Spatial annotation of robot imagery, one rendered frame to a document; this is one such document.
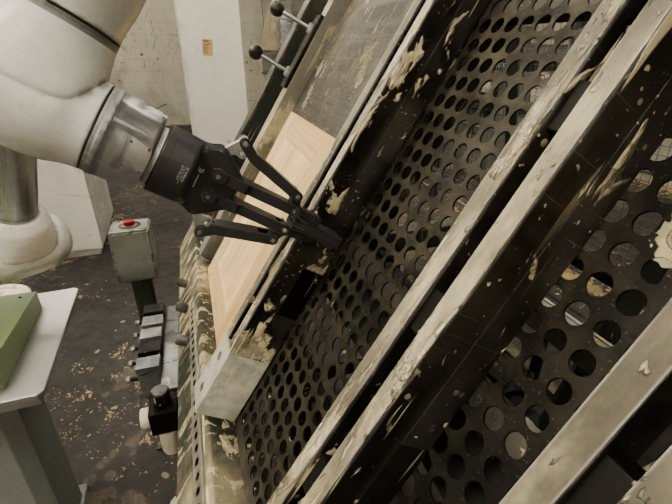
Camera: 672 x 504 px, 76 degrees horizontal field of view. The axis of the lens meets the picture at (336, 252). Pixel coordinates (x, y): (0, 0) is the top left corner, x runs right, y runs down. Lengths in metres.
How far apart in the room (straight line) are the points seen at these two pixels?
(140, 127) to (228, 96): 4.47
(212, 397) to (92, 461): 1.36
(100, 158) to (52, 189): 3.15
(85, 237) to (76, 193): 0.34
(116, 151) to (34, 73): 0.08
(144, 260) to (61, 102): 1.10
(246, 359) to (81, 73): 0.45
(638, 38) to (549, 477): 0.27
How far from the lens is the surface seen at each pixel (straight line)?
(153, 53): 9.27
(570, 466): 0.27
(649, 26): 0.36
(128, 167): 0.47
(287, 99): 1.22
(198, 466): 0.75
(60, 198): 3.62
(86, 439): 2.17
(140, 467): 1.98
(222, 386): 0.74
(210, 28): 4.89
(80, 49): 0.46
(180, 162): 0.47
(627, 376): 0.26
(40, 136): 0.47
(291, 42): 1.46
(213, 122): 4.94
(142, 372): 1.16
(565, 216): 0.35
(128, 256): 1.52
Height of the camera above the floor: 1.46
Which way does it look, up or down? 26 degrees down
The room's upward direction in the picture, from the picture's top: straight up
